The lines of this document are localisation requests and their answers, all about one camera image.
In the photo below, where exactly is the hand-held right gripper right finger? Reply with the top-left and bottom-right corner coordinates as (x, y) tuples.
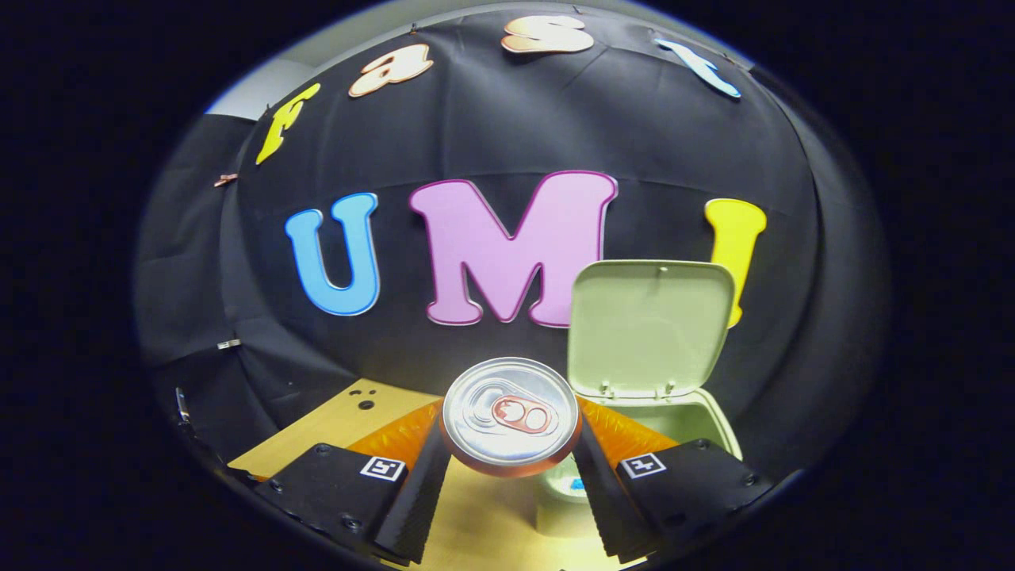
(573, 399), (774, 564)

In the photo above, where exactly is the black backdrop cloth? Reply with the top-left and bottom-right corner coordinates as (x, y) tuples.
(135, 4), (893, 477)

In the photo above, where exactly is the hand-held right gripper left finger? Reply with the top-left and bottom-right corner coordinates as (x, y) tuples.
(254, 400), (453, 565)

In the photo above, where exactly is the green desktop garbage bin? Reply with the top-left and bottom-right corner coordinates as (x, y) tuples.
(536, 259), (744, 540)

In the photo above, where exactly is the orange pop can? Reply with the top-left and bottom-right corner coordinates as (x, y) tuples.
(440, 357), (584, 478)

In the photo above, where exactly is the wooden desktop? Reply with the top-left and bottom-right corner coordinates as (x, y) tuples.
(228, 378), (647, 571)

